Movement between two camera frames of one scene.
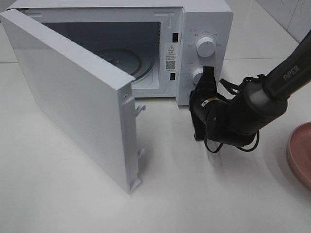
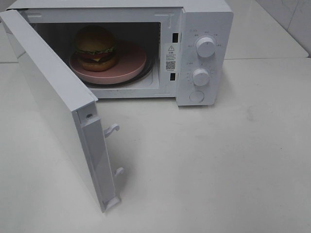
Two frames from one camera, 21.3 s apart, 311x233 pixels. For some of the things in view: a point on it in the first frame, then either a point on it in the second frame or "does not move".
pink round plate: (298, 152) → (131, 61)
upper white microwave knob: (205, 47) does not move
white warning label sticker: (170, 58) does not move
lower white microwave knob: (197, 75) does not move
